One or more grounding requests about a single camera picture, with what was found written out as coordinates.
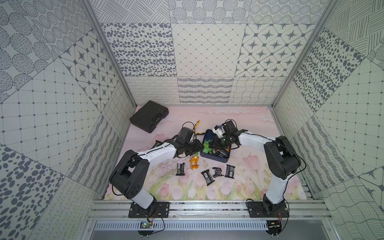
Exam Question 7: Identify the orange snack packet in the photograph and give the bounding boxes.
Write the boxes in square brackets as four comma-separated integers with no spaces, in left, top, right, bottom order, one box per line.
[190,156,199,170]

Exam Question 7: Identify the small black cookie packet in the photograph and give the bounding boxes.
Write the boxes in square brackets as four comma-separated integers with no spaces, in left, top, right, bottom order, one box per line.
[213,167,224,178]

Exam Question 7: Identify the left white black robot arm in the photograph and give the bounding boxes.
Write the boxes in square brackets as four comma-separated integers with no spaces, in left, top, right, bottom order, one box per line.
[109,127,204,214]

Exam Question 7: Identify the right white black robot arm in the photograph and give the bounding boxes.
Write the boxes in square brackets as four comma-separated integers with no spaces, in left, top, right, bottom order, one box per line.
[210,120,302,212]

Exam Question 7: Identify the dark blue storage box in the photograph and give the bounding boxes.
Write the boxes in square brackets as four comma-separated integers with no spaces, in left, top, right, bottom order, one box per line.
[200,130,231,163]

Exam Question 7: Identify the right black controller box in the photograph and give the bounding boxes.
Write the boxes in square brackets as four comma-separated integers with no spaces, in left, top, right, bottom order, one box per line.
[266,221,282,237]

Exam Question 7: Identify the green snack packet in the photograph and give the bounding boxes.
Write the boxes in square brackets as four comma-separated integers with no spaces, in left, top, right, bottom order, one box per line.
[203,141,213,154]

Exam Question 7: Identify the yellow black pliers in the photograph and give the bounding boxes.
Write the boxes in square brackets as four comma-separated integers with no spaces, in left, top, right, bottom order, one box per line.
[194,120,201,134]

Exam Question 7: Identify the black plastic tool case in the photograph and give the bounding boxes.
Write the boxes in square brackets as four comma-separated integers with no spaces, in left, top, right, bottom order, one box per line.
[130,101,169,133]

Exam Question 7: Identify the green circuit board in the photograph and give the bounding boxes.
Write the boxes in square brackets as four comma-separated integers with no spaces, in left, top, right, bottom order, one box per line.
[140,222,152,229]

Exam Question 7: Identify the white vent grille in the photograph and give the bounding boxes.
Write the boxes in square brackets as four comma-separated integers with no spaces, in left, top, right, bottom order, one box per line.
[95,220,268,231]

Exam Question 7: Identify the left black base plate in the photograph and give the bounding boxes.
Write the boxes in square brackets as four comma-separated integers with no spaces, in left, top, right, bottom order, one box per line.
[129,201,170,219]

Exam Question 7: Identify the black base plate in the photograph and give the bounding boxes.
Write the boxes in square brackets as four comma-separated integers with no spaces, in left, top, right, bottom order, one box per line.
[246,200,290,219]
[129,201,170,219]

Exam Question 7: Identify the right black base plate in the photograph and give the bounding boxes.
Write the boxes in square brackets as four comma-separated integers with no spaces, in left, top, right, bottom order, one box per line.
[246,200,290,219]

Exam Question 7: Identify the aluminium mounting rail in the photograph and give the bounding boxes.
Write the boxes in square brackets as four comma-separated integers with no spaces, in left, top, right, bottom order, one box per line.
[85,200,332,221]

